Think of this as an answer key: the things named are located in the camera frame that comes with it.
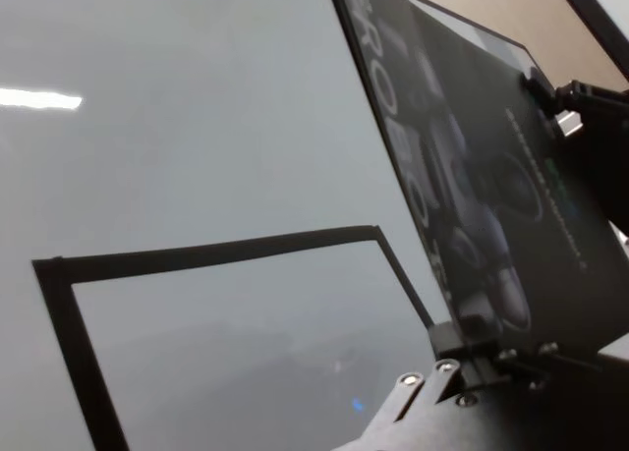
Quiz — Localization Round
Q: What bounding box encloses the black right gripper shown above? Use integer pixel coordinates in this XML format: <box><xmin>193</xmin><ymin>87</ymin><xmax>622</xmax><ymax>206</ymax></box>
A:
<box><xmin>519</xmin><ymin>70</ymin><xmax>629</xmax><ymax>227</ymax></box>

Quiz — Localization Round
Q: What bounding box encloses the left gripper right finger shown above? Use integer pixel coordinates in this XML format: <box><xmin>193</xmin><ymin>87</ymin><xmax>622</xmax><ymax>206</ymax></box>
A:
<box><xmin>463</xmin><ymin>339</ymin><xmax>604</xmax><ymax>392</ymax></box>

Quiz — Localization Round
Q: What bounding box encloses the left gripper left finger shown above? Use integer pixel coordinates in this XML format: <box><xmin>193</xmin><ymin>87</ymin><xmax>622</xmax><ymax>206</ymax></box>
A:
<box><xmin>389</xmin><ymin>320</ymin><xmax>468</xmax><ymax>422</ymax></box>

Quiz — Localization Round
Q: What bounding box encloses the black robot print poster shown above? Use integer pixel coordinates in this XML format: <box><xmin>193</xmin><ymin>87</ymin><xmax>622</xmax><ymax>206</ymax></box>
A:
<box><xmin>325</xmin><ymin>0</ymin><xmax>629</xmax><ymax>362</ymax></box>

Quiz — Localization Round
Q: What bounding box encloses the black tape frame outline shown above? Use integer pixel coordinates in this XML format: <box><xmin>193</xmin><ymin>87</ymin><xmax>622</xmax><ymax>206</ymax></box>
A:
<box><xmin>30</xmin><ymin>223</ymin><xmax>436</xmax><ymax>451</ymax></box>

